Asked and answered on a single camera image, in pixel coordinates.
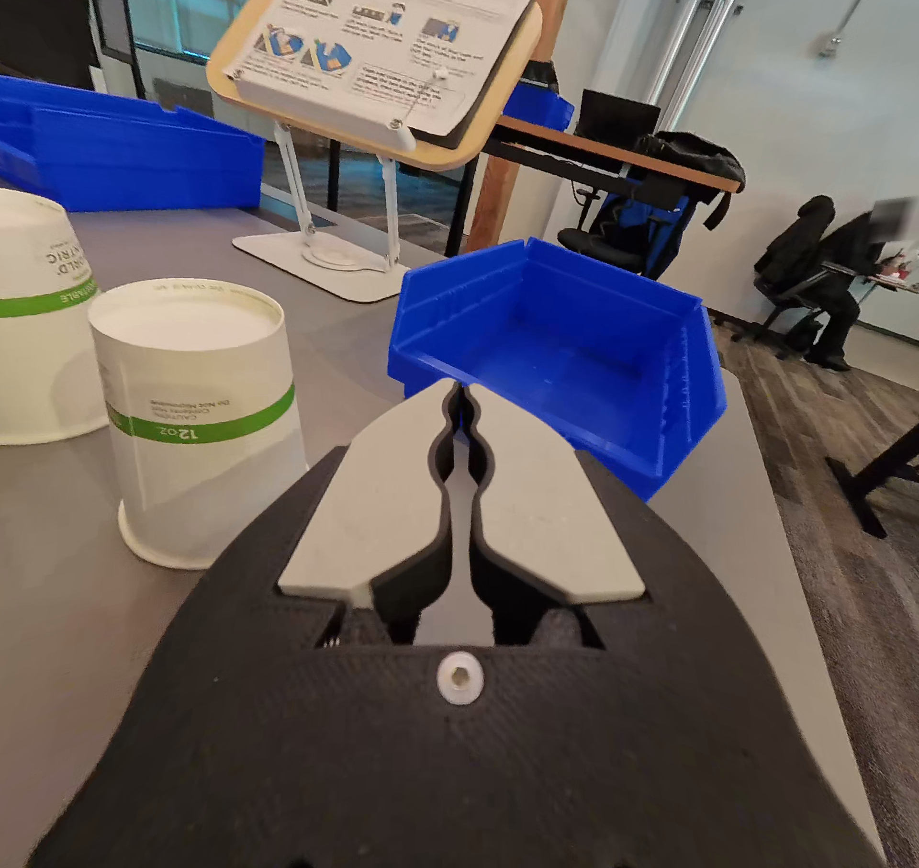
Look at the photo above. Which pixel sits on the wide blue plastic bin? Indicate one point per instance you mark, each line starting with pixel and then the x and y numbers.
pixel 574 351

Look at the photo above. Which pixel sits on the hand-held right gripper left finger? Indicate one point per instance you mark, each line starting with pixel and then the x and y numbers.
pixel 359 516

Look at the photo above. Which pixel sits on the black laptop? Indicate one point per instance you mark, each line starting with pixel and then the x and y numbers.
pixel 617 121

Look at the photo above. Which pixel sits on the office chair with blue cloth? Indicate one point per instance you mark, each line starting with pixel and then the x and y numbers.
pixel 603 243

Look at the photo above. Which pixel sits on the metal ceiling pipes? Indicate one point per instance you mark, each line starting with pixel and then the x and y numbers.
pixel 703 28

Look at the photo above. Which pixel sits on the blue cloth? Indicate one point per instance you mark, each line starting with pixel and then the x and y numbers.
pixel 632 214

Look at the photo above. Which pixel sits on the white paper cup green band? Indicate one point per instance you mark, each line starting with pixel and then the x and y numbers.
pixel 43 365
pixel 201 480

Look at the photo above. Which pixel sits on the black office chair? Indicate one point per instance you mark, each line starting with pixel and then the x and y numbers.
pixel 43 35

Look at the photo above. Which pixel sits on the long blue plastic bin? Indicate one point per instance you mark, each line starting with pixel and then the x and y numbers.
pixel 143 164

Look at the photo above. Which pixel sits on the blue storage bin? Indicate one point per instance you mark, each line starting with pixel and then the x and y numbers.
pixel 545 107

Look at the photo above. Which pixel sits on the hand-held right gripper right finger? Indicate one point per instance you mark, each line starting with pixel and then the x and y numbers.
pixel 553 523

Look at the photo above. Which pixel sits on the grey desk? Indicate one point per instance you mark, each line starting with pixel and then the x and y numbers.
pixel 337 351

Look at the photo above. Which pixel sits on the white wooden document stand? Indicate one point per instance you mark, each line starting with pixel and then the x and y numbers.
pixel 280 250

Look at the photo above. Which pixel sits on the chair with black jacket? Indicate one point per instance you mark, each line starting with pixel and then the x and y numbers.
pixel 793 243

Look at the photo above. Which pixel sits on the black backpack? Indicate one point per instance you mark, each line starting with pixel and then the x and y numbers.
pixel 696 157

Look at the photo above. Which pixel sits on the black metal pole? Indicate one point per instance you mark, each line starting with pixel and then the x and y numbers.
pixel 332 175
pixel 461 207

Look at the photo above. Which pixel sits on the black table leg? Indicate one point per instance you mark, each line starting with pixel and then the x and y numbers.
pixel 861 494

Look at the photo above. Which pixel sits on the wooden table black frame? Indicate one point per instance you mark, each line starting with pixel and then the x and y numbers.
pixel 560 141

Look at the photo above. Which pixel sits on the grey partition panel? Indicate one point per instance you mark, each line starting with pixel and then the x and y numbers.
pixel 115 20

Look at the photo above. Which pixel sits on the wall outlet box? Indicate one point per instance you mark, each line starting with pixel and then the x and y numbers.
pixel 831 45

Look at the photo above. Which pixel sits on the printed instruction sheet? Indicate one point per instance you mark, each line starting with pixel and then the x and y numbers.
pixel 402 42

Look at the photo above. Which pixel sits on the wooden post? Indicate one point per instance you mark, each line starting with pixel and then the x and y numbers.
pixel 495 207

